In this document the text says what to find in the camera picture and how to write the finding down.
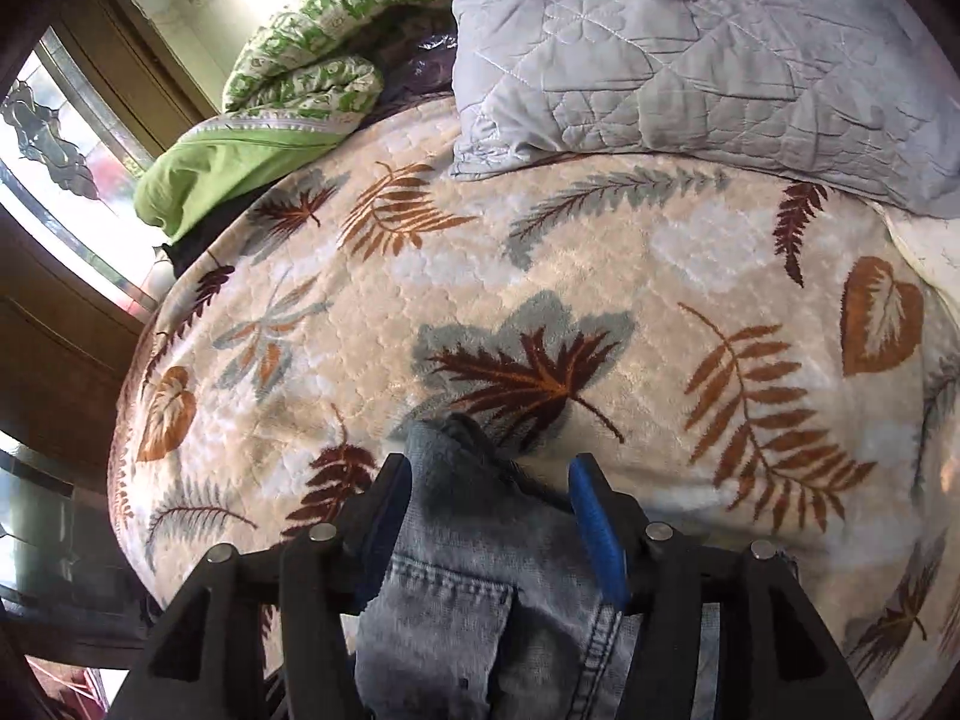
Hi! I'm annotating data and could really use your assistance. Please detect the dark purple cloth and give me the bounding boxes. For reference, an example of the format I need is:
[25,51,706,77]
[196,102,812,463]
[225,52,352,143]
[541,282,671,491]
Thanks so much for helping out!
[379,4,460,119]

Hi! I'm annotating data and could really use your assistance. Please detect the patterned glass window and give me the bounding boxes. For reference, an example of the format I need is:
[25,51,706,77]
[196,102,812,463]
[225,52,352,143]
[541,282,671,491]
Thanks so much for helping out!
[0,22,175,316]

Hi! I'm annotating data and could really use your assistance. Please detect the white cloth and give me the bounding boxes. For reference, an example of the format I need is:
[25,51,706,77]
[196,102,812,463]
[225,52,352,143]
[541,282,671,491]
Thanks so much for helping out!
[885,199,960,297]

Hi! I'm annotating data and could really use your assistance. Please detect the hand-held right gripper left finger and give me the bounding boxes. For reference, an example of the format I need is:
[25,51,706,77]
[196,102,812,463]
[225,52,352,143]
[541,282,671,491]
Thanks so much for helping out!
[112,454,415,720]

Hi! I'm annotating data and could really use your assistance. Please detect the leaf print blanket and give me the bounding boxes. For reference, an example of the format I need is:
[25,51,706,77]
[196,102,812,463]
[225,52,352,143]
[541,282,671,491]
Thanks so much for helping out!
[105,94,960,720]

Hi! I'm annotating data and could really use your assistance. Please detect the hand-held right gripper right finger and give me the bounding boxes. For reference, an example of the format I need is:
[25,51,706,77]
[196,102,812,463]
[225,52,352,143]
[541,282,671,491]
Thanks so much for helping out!
[568,454,875,720]

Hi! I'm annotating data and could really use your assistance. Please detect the green pillow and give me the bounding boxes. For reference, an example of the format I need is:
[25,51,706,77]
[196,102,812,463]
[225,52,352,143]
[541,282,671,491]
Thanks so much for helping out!
[133,109,353,241]

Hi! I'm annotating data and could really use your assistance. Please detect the black cloth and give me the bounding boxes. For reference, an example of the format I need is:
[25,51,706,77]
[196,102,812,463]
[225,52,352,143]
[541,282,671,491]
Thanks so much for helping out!
[159,199,256,280]

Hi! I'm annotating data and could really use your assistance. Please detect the grey quilted pillow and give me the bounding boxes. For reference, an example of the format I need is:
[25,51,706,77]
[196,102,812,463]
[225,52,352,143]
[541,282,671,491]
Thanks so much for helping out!
[450,0,960,218]

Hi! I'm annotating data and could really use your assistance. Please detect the wooden window frame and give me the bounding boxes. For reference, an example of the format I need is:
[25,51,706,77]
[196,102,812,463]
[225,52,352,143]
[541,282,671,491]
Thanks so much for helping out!
[60,0,220,158]

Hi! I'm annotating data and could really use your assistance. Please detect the grey-blue denim pants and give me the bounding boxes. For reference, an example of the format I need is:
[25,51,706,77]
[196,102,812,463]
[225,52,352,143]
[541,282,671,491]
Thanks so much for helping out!
[352,412,721,720]

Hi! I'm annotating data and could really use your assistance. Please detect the green white patterned quilt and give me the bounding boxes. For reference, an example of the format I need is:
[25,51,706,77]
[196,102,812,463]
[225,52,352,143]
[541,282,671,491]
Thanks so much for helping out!
[221,0,460,128]

